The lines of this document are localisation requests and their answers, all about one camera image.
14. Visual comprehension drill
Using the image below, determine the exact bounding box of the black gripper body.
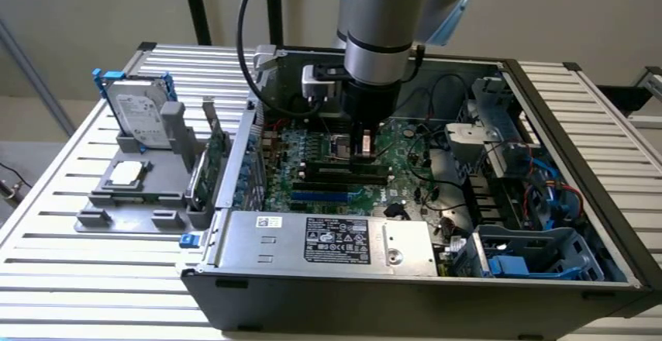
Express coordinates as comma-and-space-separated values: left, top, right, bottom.
341, 79, 402, 126

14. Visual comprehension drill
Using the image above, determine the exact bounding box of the black RAM slot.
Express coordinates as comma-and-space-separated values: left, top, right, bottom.
302, 170, 389, 188

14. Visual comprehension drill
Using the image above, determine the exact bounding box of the blue expansion slot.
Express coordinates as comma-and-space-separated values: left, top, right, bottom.
292, 190, 350, 203

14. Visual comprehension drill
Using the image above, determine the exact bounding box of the CPU socket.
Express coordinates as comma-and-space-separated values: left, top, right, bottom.
322, 133, 358, 160

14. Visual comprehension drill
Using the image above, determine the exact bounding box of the green motherboard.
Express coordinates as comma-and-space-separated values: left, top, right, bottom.
257, 118, 442, 219

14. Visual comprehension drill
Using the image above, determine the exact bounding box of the grey metal drive cage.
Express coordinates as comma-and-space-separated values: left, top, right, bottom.
444, 76, 543, 180

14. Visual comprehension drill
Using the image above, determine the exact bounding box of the green graphics card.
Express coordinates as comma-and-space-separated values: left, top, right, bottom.
186, 95, 233, 208

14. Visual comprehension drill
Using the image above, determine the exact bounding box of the black stand pole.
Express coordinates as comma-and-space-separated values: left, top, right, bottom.
265, 0, 288, 47
178, 0, 214, 47

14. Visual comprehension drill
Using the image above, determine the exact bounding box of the silver power supply unit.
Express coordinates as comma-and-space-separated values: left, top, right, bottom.
214, 210, 442, 278

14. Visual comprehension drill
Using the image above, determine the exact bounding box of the black open PC case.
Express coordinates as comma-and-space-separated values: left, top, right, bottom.
178, 44, 662, 333

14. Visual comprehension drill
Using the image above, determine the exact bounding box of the silver hard disk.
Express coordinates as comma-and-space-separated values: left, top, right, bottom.
106, 81, 175, 150

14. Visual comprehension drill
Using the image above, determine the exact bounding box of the blue grey disk bay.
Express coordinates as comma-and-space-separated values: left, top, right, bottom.
472, 223, 608, 281

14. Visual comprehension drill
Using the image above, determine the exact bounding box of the silver CPU chip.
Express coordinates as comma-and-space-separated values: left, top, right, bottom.
110, 161, 143, 184

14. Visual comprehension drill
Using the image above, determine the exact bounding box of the grey plastic parts rack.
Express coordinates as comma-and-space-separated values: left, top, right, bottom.
75, 102, 218, 236

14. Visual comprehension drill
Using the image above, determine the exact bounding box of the blue disk caddy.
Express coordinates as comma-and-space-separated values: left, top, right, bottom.
91, 68, 181, 152

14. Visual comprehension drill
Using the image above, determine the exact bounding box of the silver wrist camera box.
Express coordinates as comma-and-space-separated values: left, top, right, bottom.
302, 64, 348, 105

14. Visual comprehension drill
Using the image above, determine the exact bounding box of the short black wrist cable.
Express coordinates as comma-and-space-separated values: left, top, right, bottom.
402, 44, 429, 83

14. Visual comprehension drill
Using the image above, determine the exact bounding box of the thin black wire loop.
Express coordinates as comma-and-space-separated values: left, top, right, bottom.
428, 74, 473, 122

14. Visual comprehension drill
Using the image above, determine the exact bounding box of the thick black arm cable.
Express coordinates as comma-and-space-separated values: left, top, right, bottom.
237, 0, 324, 119

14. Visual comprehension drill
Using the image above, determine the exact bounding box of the blue wire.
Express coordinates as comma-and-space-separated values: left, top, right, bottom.
521, 153, 564, 197

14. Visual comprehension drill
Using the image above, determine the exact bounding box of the red wire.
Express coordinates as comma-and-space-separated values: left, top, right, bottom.
559, 184, 587, 219

